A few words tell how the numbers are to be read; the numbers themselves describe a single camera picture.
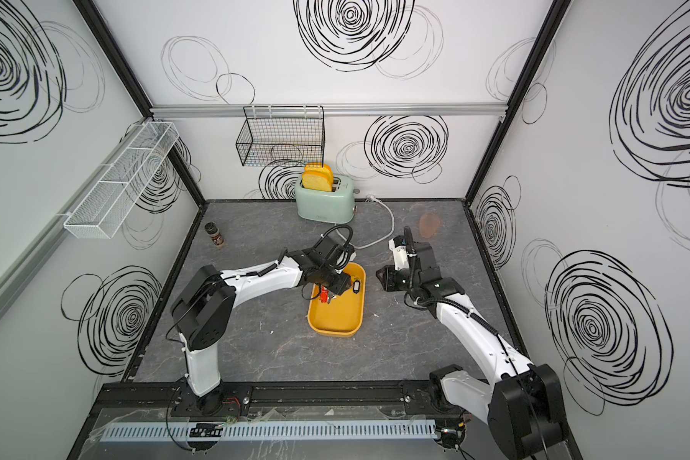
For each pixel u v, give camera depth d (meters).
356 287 0.95
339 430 0.96
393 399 0.75
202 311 0.48
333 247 0.72
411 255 0.62
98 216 0.71
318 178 0.99
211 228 0.99
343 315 0.85
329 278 0.76
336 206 1.11
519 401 0.39
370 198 1.22
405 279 0.69
